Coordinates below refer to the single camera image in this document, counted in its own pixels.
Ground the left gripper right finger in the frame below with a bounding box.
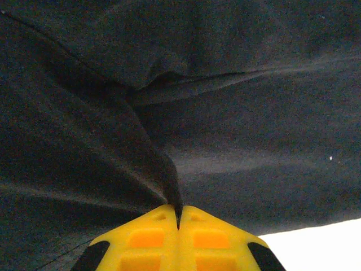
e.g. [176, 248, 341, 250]
[177, 204, 287, 271]

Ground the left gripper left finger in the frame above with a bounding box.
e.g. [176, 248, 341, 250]
[70, 204, 180, 271]

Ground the black t-shirt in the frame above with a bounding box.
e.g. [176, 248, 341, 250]
[0, 0, 361, 271]

